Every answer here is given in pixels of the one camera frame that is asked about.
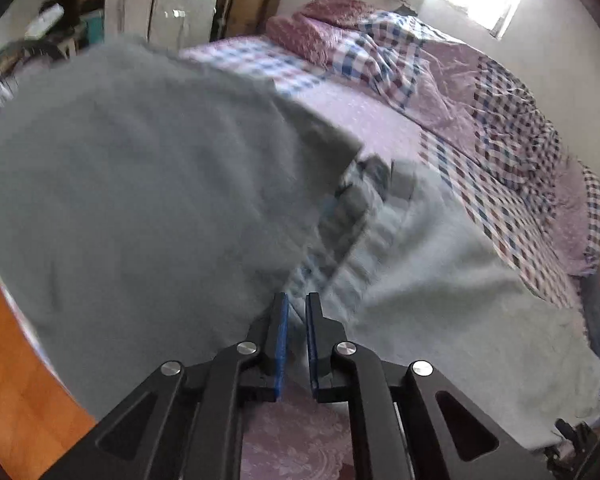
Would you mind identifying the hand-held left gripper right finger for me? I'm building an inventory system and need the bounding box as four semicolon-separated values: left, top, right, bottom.
305;291;556;480

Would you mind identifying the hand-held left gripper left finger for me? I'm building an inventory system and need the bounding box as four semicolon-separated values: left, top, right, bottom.
42;291;291;480

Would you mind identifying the grey sweatshirt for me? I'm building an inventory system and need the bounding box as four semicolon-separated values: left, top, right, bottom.
0;35;600;453

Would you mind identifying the checked pink bed sheet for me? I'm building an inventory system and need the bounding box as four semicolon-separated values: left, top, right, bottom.
180;37;588;480

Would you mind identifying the dark metal object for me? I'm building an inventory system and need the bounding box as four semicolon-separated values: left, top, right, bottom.
545;417;600;472

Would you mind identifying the checked pink quilt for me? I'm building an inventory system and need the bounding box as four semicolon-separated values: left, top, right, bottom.
330;9;600;278

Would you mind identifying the pink fuzzy pillow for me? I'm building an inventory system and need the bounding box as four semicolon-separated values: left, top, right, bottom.
300;0;383;28
265;12;353;67

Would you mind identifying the brown cardboard box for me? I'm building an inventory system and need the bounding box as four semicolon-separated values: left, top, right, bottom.
220;0;287;41

